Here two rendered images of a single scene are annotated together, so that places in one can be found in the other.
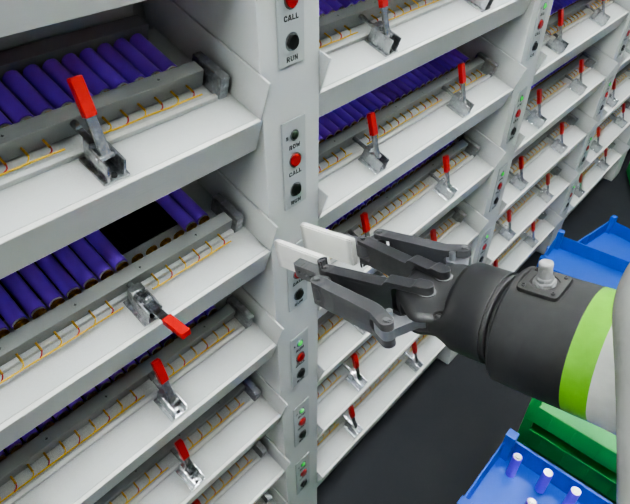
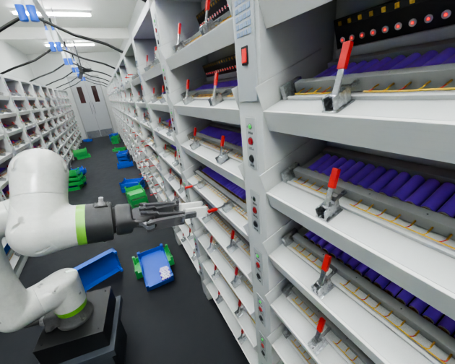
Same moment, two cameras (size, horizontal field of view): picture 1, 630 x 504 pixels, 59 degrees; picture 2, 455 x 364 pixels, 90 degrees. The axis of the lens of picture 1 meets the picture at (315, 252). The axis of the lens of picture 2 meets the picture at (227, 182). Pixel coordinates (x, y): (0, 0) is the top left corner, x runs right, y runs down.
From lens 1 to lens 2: 0.89 m
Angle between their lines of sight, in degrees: 92
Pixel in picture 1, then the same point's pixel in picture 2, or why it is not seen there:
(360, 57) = (307, 204)
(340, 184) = (296, 266)
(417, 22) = (397, 238)
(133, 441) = (224, 241)
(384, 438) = not seen: outside the picture
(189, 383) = (239, 253)
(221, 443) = (245, 294)
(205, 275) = (238, 219)
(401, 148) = (353, 318)
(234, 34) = not seen: hidden behind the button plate
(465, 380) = not seen: outside the picture
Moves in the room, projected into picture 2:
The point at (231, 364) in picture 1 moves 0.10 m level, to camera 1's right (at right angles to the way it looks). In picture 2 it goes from (245, 265) to (236, 287)
